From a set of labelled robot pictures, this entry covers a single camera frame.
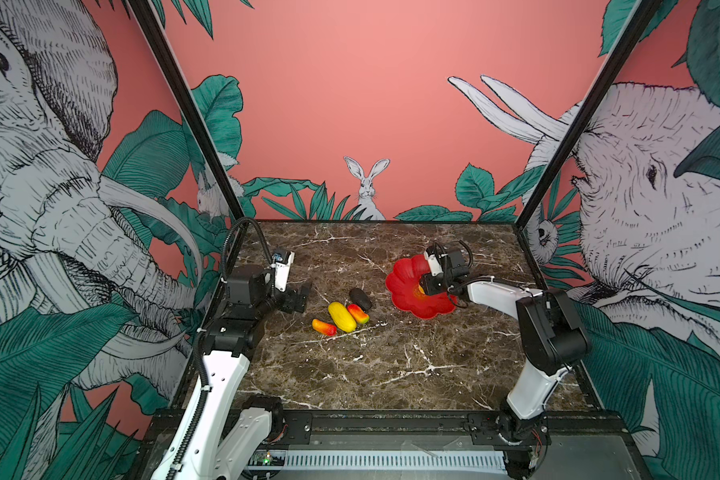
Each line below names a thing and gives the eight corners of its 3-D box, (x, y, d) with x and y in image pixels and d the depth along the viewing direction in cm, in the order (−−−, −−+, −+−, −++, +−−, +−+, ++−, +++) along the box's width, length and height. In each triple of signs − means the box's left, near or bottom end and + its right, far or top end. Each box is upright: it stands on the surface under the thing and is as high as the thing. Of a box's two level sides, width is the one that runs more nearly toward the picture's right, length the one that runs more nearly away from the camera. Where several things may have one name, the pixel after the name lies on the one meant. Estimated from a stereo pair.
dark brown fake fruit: (362, 314, 97) (362, 308, 94) (348, 296, 101) (348, 291, 98) (372, 307, 99) (372, 301, 96) (358, 290, 103) (358, 284, 100)
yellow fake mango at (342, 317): (324, 315, 97) (323, 307, 93) (335, 305, 99) (333, 298, 95) (348, 337, 92) (348, 330, 88) (359, 326, 94) (359, 319, 90)
